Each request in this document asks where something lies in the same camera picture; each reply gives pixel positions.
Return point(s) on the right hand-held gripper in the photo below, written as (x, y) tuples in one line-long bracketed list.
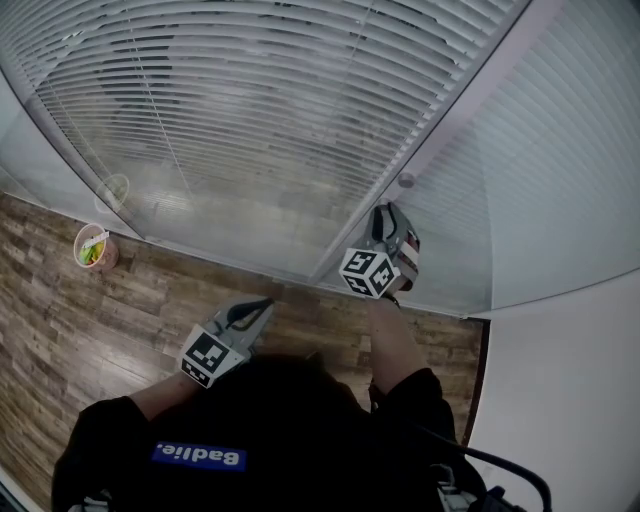
[(370, 272)]

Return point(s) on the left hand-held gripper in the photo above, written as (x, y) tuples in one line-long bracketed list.
[(205, 352)]

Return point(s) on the glass door with blinds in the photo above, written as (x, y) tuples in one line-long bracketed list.
[(550, 150)]

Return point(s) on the person's right forearm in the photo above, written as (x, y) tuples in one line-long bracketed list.
[(392, 345)]

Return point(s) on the person's left forearm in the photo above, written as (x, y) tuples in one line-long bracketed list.
[(160, 397)]

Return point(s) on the pink paper cup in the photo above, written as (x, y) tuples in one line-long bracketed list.
[(109, 257)]

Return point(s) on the green wrapper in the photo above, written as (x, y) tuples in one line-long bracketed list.
[(86, 255)]

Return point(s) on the dark skirting strip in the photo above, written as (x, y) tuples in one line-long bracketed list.
[(476, 380)]

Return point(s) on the person's black shirt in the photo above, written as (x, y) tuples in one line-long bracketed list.
[(125, 450)]

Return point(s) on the grey harness clip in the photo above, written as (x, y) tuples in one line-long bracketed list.
[(450, 492), (92, 502)]

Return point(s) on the dark device box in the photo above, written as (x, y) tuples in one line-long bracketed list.
[(500, 500)]

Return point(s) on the grey window bottom rail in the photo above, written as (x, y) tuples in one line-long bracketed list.
[(225, 260)]

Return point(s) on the grey window frame post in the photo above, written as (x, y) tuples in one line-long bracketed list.
[(450, 115), (75, 165)]

